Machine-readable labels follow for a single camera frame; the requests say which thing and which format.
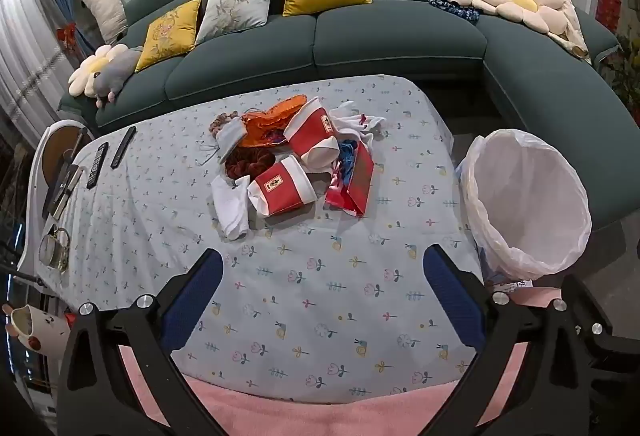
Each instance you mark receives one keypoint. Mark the red curtain ornament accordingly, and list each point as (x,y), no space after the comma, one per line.
(67,35)

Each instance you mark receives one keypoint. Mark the round wooden board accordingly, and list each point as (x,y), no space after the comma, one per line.
(57,151)

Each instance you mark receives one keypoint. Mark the white animal mug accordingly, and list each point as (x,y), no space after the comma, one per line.
(35,328)

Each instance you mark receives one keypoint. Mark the floral tablecloth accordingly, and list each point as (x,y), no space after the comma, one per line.
(300,316)

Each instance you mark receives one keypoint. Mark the orange fabric pouch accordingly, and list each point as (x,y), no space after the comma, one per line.
(265,126)

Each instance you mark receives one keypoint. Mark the black remote control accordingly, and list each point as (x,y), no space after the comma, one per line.
(123,146)
(97,165)

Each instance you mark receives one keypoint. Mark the brown velvet scrunchie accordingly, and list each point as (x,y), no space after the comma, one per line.
(245,165)

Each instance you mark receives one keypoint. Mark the white panda plush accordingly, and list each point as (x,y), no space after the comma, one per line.
(102,4)

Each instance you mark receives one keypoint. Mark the small yellow embroidered cushion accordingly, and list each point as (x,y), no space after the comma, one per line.
(167,34)

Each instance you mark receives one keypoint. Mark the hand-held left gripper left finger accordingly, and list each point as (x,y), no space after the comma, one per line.
(192,298)

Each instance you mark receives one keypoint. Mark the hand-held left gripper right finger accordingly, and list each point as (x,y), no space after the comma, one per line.
(452,298)

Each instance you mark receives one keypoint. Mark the blue patterned cloth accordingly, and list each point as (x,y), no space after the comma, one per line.
(452,7)

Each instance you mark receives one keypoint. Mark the blue plastic wrapper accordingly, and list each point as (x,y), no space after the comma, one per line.
(346,154)

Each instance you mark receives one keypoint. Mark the brown knitted piece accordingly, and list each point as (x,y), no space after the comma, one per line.
(220,122)

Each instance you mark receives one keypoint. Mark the small white flower cushion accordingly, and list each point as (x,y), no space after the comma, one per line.
(90,69)

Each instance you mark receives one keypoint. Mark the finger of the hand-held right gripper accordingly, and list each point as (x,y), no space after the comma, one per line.
(615,340)

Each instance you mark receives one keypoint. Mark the red foil packet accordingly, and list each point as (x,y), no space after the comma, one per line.
(357,181)

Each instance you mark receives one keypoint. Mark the white sheer curtain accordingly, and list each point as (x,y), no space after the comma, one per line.
(25,46)

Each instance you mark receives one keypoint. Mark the grey embroidered cushion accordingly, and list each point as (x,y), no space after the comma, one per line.
(235,6)

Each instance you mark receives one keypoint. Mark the small grey pouch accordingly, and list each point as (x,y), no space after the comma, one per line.
(231,134)

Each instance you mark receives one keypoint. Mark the grey plush toy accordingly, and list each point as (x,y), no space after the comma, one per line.
(120,71)

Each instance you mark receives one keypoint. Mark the trash bin with white bag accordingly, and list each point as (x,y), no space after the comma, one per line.
(525,196)

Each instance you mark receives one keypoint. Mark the teal fabric sofa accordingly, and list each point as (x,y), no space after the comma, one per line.
(400,31)

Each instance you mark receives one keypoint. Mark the red and white paper cup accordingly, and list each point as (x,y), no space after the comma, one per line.
(280,183)
(310,131)

